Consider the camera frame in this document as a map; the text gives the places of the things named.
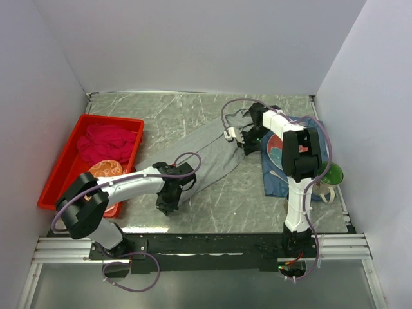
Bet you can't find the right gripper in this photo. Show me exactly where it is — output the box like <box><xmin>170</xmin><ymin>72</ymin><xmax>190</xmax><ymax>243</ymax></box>
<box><xmin>236</xmin><ymin>126</ymin><xmax>270</xmax><ymax>156</ymax></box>

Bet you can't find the grey t-shirt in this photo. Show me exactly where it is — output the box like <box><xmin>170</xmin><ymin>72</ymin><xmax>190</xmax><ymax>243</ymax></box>
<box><xmin>135</xmin><ymin>118</ymin><xmax>245</xmax><ymax>203</ymax></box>

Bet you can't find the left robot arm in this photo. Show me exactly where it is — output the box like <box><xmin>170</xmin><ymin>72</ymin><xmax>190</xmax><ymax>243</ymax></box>
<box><xmin>55</xmin><ymin>162</ymin><xmax>196</xmax><ymax>259</ymax></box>

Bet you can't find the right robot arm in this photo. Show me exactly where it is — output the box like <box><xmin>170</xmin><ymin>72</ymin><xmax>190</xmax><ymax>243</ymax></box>
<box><xmin>238</xmin><ymin>99</ymin><xmax>322</xmax><ymax>233</ymax></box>

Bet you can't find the red blue decorated plate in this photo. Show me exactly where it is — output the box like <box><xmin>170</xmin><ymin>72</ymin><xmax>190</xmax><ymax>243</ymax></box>
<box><xmin>267</xmin><ymin>134</ymin><xmax>283</xmax><ymax>171</ymax></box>

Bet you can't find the silver spoon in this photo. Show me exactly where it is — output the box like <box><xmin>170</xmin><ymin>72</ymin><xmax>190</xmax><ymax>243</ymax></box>
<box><xmin>270</xmin><ymin>170</ymin><xmax>289</xmax><ymax>186</ymax></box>

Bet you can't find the blue placemat cloth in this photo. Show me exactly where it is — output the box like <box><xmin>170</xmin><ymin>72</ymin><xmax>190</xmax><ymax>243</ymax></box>
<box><xmin>261</xmin><ymin>118</ymin><xmax>328</xmax><ymax>198</ymax></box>

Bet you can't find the small black cup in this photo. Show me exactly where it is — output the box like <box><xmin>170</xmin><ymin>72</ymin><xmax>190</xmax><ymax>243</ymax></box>
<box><xmin>283</xmin><ymin>198</ymin><xmax>288</xmax><ymax>215</ymax></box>

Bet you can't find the orange white patterned cloth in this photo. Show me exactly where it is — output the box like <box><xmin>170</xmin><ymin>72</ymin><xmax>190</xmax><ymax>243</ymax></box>
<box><xmin>88</xmin><ymin>160</ymin><xmax>124</xmax><ymax>218</ymax></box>

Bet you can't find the green inside floral mug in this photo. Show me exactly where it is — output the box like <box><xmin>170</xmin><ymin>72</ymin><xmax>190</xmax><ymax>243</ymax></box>
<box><xmin>312</xmin><ymin>163</ymin><xmax>344</xmax><ymax>204</ymax></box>

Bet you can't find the red plastic bin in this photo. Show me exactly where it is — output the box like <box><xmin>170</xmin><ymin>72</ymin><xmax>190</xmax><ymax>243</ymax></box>
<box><xmin>37</xmin><ymin>114</ymin><xmax>144</xmax><ymax>211</ymax></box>

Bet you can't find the crimson red garment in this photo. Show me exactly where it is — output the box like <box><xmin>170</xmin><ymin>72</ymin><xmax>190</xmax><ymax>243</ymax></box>
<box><xmin>77</xmin><ymin>124</ymin><xmax>137</xmax><ymax>165</ymax></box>

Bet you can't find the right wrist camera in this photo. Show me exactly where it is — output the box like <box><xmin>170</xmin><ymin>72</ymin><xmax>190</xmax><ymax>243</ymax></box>
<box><xmin>223</xmin><ymin>127</ymin><xmax>239</xmax><ymax>142</ymax></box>

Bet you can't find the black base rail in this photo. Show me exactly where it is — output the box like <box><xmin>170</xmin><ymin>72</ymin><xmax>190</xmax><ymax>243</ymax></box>
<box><xmin>89</xmin><ymin>229</ymin><xmax>318</xmax><ymax>274</ymax></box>

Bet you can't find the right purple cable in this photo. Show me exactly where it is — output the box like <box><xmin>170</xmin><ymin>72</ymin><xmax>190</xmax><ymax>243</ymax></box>
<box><xmin>220</xmin><ymin>98</ymin><xmax>332</xmax><ymax>283</ymax></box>

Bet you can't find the aluminium frame rail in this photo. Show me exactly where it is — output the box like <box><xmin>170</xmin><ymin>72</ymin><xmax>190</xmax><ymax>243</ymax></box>
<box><xmin>32</xmin><ymin>234</ymin><xmax>372</xmax><ymax>264</ymax></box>

